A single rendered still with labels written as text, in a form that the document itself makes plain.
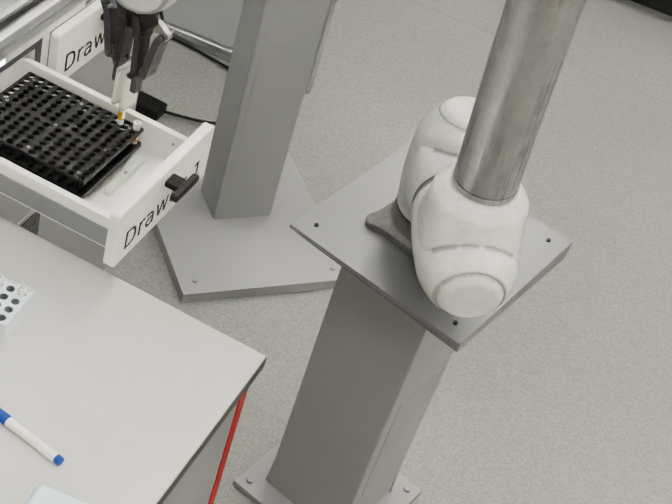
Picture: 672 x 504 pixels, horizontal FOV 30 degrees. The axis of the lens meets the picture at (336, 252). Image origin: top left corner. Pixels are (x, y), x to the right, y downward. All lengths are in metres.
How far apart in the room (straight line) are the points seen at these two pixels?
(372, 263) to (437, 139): 0.25
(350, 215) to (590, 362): 1.26
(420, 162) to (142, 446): 0.65
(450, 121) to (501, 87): 0.30
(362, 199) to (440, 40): 2.07
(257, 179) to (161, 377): 1.37
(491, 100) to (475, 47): 2.55
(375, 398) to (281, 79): 0.93
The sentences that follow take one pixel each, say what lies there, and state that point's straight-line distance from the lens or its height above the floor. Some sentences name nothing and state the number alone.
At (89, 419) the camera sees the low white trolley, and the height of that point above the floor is 0.76.
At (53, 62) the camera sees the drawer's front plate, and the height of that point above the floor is 0.87.
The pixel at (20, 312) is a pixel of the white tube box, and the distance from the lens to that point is 1.91.
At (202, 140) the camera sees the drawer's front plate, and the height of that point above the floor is 0.92.
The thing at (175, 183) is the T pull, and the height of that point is 0.91.
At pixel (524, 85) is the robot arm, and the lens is 1.73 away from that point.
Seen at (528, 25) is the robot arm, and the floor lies 1.37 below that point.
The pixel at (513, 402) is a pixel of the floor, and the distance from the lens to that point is 3.12.
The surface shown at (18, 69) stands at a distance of 2.21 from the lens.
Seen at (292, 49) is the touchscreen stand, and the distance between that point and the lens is 2.95.
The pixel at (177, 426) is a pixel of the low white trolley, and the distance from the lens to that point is 1.83.
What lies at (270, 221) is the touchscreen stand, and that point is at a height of 0.04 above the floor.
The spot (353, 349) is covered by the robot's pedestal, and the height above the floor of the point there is 0.52.
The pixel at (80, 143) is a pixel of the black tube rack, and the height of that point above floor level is 0.90.
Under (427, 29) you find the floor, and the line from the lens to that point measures 4.31.
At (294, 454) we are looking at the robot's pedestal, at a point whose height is 0.15.
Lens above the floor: 2.18
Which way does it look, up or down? 41 degrees down
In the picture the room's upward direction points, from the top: 19 degrees clockwise
